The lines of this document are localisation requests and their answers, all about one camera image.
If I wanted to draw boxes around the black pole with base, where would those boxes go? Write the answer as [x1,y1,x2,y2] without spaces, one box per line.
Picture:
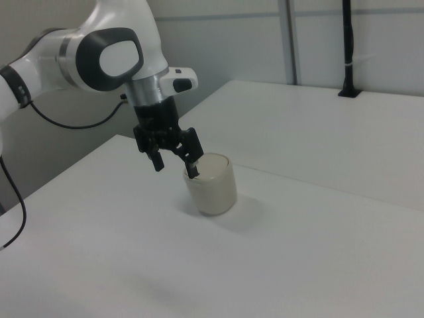
[337,0,362,99]

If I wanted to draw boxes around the small white trash can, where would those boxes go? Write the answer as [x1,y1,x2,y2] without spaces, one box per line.
[183,152,239,217]

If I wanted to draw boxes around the white swing lid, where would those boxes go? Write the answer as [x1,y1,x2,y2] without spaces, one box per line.
[185,152,231,183]

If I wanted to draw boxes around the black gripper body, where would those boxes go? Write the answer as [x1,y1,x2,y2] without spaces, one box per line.
[132,98,182,137]

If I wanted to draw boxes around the grey partition post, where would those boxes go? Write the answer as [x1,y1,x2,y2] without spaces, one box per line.
[284,0,299,85]

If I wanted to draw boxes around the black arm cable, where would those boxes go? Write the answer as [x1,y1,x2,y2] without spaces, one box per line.
[0,93,129,251]

